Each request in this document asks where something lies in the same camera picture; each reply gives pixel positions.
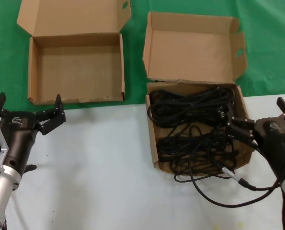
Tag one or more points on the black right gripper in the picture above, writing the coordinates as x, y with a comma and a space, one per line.
274, 141

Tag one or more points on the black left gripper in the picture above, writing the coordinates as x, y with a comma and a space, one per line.
19, 134

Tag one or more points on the cardboard box with round-hole lid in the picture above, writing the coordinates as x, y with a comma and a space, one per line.
80, 69

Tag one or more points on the cardboard box with torn edge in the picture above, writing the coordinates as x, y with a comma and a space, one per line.
190, 55

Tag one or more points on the black connector plug stub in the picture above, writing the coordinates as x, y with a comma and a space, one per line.
30, 168

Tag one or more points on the green table cloth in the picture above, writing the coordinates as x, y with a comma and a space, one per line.
136, 52

